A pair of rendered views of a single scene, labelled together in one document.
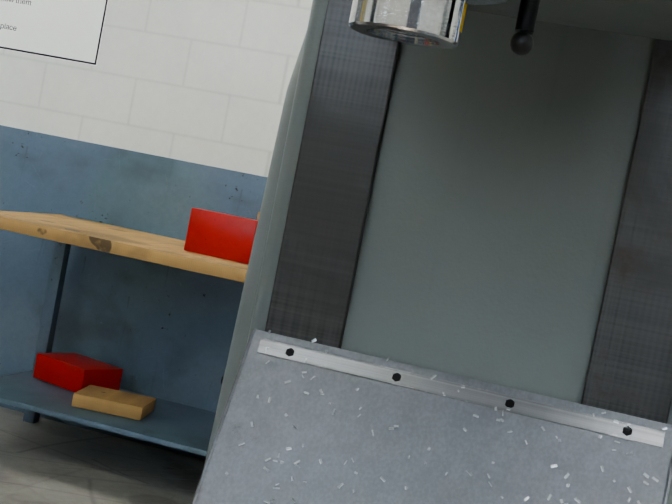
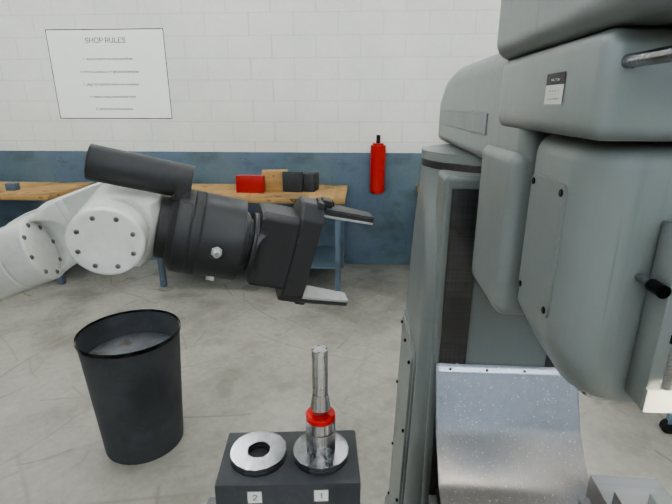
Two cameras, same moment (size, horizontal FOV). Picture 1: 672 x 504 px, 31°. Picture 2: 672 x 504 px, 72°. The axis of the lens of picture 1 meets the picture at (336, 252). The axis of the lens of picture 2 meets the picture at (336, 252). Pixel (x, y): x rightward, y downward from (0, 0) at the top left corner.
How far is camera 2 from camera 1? 0.64 m
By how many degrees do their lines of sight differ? 18
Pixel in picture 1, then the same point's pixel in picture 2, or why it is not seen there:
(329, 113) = (452, 295)
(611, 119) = not seen: hidden behind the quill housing
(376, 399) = (482, 378)
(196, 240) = (240, 188)
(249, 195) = (250, 160)
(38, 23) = (142, 105)
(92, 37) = (167, 107)
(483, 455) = (520, 390)
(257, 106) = (245, 124)
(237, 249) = (257, 188)
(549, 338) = (533, 349)
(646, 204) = not seen: hidden behind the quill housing
